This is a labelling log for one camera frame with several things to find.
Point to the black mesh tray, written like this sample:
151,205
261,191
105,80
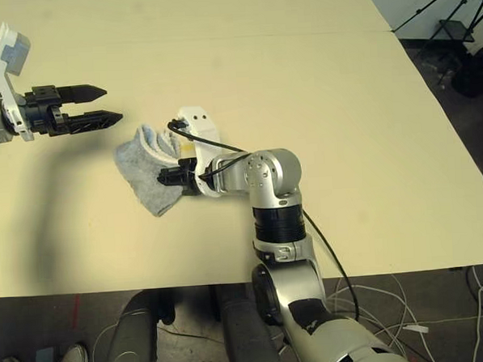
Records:
454,30

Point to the grey robot leg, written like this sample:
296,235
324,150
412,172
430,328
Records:
128,337
249,334

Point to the blue paper square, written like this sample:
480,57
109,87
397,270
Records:
45,358

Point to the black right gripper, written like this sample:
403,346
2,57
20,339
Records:
189,177

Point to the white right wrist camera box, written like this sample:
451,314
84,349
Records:
200,126

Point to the grey-blue terry rag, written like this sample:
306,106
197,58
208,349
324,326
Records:
143,170

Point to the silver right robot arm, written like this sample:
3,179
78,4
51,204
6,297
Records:
273,175

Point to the red floor tape strip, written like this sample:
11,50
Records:
75,309

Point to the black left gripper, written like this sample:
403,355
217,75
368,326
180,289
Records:
39,112

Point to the grey left robot leg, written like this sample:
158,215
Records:
128,337

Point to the grey right robot leg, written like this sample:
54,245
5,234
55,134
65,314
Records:
249,334

